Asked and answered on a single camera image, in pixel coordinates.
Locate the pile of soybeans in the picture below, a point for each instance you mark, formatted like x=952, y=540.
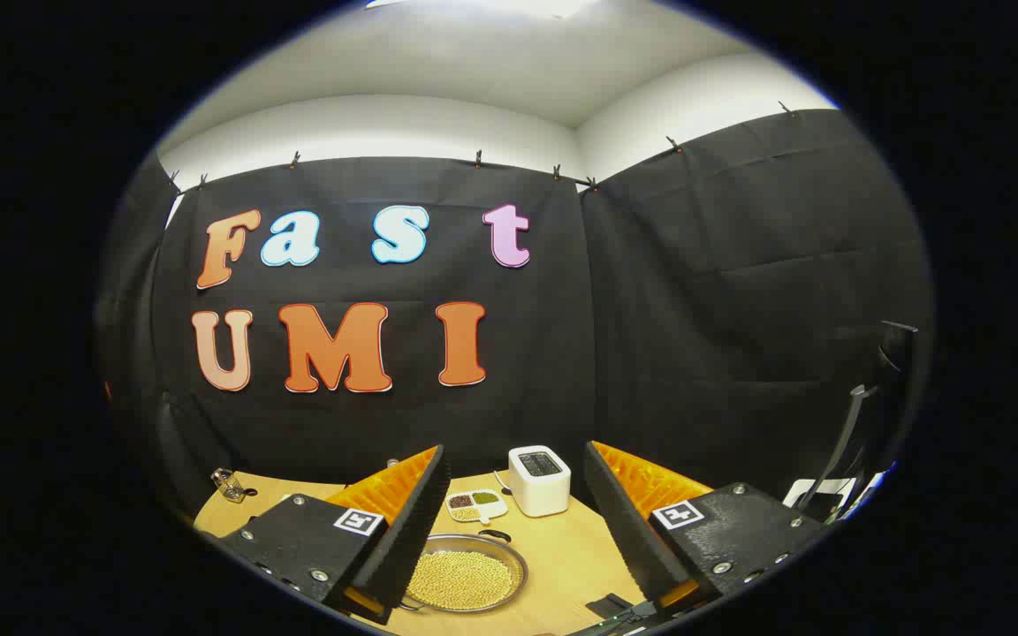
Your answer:
x=460, y=580

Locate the black chair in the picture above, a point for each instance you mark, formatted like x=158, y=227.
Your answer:
x=902, y=371

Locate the small soybean portion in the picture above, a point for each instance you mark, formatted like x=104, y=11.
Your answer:
x=465, y=513

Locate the black backdrop cloth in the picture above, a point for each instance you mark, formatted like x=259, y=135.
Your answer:
x=562, y=353

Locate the pile of green mung beans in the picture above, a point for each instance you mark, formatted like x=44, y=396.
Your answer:
x=485, y=497

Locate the white divided dish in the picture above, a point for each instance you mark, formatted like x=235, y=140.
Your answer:
x=493, y=511

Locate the pile of dark red beans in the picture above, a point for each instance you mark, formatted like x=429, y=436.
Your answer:
x=460, y=501

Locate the white toaster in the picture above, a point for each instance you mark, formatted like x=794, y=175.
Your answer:
x=540, y=495

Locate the stainless steel pot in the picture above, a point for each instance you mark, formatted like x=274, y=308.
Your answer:
x=465, y=543

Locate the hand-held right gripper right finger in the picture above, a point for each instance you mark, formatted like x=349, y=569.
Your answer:
x=624, y=530

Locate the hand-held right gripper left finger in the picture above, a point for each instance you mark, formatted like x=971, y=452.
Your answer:
x=416, y=521

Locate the ceiling light panel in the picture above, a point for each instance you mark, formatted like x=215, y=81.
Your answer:
x=518, y=5

